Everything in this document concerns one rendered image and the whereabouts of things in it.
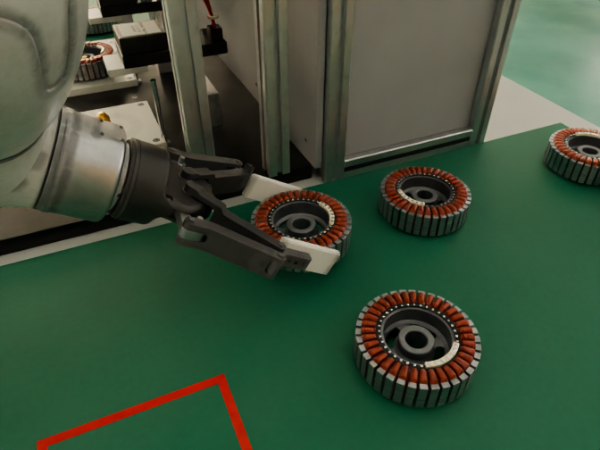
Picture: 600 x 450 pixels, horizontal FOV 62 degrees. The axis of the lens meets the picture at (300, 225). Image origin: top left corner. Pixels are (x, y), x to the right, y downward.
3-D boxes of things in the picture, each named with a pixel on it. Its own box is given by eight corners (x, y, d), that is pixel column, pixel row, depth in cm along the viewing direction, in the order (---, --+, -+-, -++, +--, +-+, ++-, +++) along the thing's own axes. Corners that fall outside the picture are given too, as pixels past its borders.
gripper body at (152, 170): (133, 165, 40) (235, 194, 45) (126, 119, 47) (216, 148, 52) (104, 236, 44) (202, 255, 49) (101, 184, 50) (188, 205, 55)
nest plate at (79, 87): (49, 100, 85) (46, 94, 85) (45, 69, 96) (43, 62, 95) (138, 86, 90) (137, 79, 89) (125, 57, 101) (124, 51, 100)
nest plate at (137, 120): (58, 172, 68) (55, 164, 68) (52, 124, 79) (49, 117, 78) (167, 149, 73) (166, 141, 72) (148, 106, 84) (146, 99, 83)
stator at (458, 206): (413, 176, 71) (418, 154, 69) (483, 212, 65) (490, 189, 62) (360, 208, 65) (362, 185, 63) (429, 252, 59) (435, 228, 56)
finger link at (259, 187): (242, 196, 58) (241, 193, 58) (292, 210, 62) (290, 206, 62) (254, 176, 57) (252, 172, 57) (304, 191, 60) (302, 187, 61)
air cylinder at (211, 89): (191, 131, 77) (186, 98, 74) (179, 111, 82) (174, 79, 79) (222, 125, 79) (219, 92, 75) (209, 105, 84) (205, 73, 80)
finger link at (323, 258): (282, 235, 49) (284, 239, 48) (338, 250, 52) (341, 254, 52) (268, 258, 50) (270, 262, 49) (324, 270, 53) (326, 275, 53)
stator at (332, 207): (264, 284, 52) (262, 258, 50) (243, 220, 60) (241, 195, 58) (364, 264, 55) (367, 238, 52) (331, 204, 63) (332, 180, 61)
